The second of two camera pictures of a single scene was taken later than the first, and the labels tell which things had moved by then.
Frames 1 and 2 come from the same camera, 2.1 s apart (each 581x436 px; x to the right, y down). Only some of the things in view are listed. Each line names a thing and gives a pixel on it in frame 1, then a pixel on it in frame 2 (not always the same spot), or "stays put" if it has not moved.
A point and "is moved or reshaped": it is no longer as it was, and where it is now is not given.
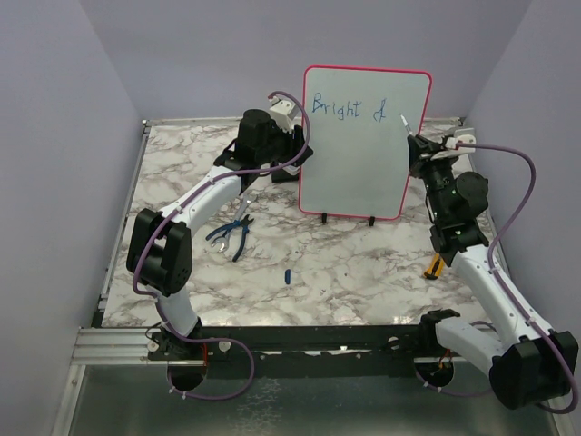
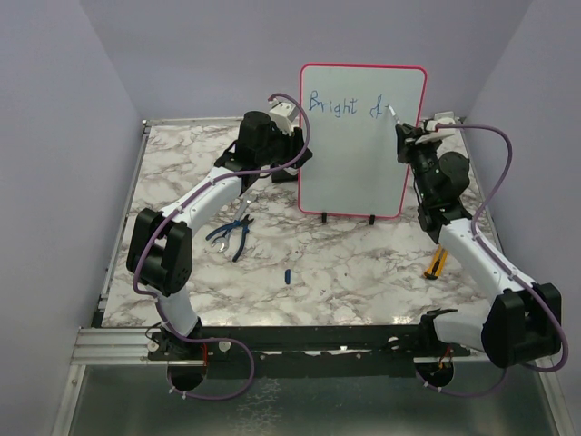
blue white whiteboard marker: [406, 124] is moved or reshaped
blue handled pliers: [245, 222] stays put
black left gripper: [295, 144] stays put
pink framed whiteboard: [359, 167] stays put
